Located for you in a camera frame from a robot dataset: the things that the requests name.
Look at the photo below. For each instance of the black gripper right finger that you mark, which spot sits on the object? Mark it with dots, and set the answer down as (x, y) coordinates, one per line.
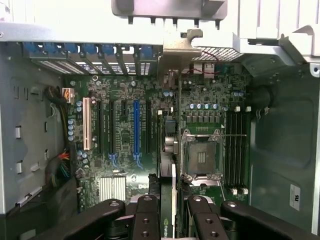
(207, 222)

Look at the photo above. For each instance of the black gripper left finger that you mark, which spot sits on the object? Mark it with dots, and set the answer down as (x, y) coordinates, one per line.
(147, 220)

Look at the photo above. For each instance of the black RAM slot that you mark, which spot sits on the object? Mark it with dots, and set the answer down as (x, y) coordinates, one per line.
(245, 150)
(234, 150)
(229, 150)
(240, 150)

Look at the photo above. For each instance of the long black expansion slot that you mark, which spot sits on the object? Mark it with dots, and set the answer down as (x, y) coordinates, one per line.
(148, 125)
(112, 125)
(100, 125)

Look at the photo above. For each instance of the blue expansion slot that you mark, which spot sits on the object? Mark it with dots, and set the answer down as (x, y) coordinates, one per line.
(136, 125)

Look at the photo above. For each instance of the white expansion slot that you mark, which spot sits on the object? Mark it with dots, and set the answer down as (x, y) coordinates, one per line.
(86, 125)

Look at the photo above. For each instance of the short black expansion slot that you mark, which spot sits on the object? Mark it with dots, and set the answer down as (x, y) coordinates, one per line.
(124, 108)

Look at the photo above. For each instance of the silver finned heatsink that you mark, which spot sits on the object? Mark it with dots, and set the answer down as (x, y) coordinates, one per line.
(112, 187)

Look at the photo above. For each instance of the metal CPU socket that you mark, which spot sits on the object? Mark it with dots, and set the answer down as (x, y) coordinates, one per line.
(202, 155)

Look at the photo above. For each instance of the white case sticker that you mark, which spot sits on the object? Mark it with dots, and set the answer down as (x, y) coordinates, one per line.
(295, 197)

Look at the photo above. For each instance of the green motherboard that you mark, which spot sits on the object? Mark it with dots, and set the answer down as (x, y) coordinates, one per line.
(120, 125)

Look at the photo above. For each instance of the grey open PC case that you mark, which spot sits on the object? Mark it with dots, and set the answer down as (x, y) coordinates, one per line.
(282, 140)

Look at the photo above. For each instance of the white power connector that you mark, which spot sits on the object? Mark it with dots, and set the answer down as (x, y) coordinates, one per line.
(68, 95)

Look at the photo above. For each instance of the grey case bezel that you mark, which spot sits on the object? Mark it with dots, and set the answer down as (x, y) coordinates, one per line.
(170, 10)

